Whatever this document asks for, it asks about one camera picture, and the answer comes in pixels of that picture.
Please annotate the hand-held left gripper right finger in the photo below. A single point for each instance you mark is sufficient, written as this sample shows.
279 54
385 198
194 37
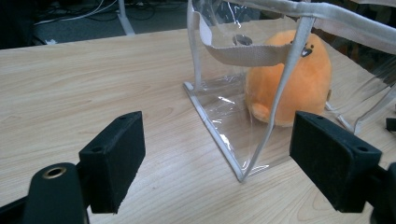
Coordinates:
333 161

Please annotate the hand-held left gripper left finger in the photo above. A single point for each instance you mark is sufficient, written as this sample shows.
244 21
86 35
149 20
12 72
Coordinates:
115 161

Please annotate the orange plush toy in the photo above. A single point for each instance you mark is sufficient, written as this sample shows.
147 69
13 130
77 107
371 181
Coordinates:
306 87

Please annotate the clear plastic bag white trim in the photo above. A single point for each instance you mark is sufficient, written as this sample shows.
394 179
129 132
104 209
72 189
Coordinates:
243 57

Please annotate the small black object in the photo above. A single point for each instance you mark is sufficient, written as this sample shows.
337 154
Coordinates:
391 124

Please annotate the white metal table leg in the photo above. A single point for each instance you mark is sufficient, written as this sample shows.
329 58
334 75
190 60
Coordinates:
126 21

